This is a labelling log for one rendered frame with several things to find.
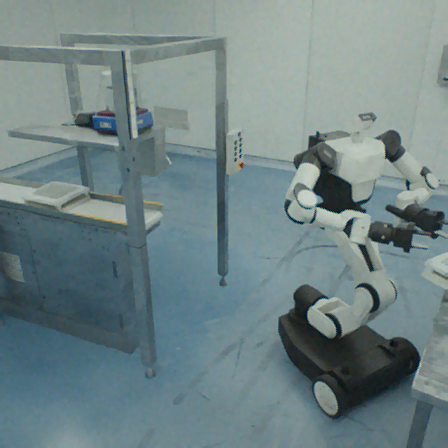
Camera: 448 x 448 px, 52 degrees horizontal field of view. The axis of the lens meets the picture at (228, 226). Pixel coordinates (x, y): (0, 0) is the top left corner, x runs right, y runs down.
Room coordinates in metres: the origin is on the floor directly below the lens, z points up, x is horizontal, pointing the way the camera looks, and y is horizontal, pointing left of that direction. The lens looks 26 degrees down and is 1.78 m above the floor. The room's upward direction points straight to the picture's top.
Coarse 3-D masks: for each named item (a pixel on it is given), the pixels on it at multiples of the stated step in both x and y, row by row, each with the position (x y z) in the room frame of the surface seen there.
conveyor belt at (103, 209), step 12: (0, 192) 2.43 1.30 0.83; (12, 192) 2.43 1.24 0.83; (24, 192) 2.43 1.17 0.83; (84, 204) 2.26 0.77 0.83; (96, 204) 2.26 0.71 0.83; (108, 204) 2.26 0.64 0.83; (120, 204) 2.25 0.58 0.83; (96, 216) 2.10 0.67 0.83; (108, 216) 2.10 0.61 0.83; (120, 216) 2.10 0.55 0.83; (156, 216) 2.12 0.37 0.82
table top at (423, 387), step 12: (444, 300) 1.33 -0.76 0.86; (444, 312) 1.26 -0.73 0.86; (444, 324) 1.20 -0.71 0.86; (432, 336) 1.14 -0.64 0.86; (444, 336) 1.14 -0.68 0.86; (432, 348) 1.08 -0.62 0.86; (444, 348) 1.08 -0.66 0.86; (420, 360) 1.03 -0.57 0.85; (432, 360) 1.03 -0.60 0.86; (444, 360) 1.03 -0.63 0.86; (420, 372) 0.98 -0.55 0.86; (432, 372) 0.98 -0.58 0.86; (444, 372) 0.98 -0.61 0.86; (420, 384) 0.93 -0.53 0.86; (432, 384) 0.93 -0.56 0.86; (444, 384) 0.93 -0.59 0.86; (420, 396) 0.91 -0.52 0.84; (432, 396) 0.90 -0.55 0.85; (444, 396) 0.89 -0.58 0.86; (444, 408) 0.88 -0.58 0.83
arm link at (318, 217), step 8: (296, 200) 1.62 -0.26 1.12; (288, 208) 1.67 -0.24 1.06; (296, 208) 1.62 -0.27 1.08; (304, 208) 1.60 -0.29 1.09; (312, 208) 1.61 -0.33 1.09; (320, 208) 1.64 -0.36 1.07; (288, 216) 1.66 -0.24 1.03; (296, 216) 1.63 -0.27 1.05; (304, 216) 1.60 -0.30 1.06; (312, 216) 1.60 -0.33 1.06; (320, 216) 1.60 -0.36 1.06; (328, 216) 1.61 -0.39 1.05; (336, 216) 1.62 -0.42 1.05; (312, 224) 1.61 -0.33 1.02; (320, 224) 1.60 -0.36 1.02; (328, 224) 1.60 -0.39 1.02; (336, 224) 1.60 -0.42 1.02
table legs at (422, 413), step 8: (416, 408) 0.93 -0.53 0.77; (424, 408) 0.92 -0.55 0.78; (416, 416) 0.93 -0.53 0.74; (424, 416) 0.92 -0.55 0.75; (416, 424) 0.92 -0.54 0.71; (424, 424) 0.91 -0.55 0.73; (416, 432) 0.92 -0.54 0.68; (424, 432) 0.91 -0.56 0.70; (408, 440) 0.93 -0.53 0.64; (416, 440) 0.92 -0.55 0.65
